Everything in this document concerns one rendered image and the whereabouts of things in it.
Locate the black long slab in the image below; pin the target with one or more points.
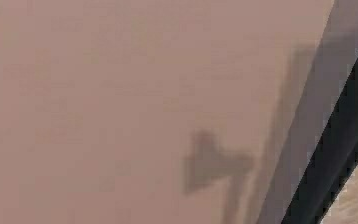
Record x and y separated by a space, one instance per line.
340 146

